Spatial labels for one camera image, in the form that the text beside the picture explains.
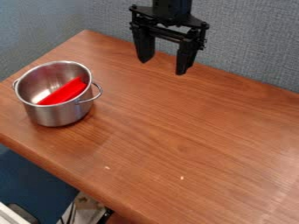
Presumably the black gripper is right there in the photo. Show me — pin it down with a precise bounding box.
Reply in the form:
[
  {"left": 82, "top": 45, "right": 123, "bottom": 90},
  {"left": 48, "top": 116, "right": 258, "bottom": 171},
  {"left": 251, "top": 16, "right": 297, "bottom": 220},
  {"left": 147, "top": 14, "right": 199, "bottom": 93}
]
[{"left": 130, "top": 0, "right": 210, "bottom": 75}]

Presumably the red rectangular block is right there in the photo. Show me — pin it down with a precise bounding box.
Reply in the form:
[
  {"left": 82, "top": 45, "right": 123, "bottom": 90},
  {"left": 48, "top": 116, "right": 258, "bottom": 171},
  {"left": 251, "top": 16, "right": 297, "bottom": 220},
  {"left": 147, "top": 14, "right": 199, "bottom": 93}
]
[{"left": 38, "top": 77, "right": 87, "bottom": 105}]

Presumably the stainless steel pot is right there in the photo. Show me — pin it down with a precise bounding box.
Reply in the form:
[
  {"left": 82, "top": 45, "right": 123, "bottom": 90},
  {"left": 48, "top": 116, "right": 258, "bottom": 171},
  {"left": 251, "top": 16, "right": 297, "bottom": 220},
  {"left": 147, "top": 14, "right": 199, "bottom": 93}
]
[{"left": 14, "top": 60, "right": 103, "bottom": 127}]

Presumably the white object at corner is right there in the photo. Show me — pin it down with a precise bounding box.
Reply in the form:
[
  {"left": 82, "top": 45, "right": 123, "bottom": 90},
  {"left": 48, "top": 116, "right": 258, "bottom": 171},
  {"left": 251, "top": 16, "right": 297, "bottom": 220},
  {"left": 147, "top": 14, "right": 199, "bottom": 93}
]
[{"left": 0, "top": 202, "right": 24, "bottom": 224}]

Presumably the metal table leg frame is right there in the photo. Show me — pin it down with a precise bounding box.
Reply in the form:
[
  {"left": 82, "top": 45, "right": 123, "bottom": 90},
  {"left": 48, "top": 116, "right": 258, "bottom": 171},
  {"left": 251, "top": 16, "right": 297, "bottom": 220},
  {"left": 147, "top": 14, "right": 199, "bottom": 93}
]
[{"left": 56, "top": 192, "right": 114, "bottom": 224}]

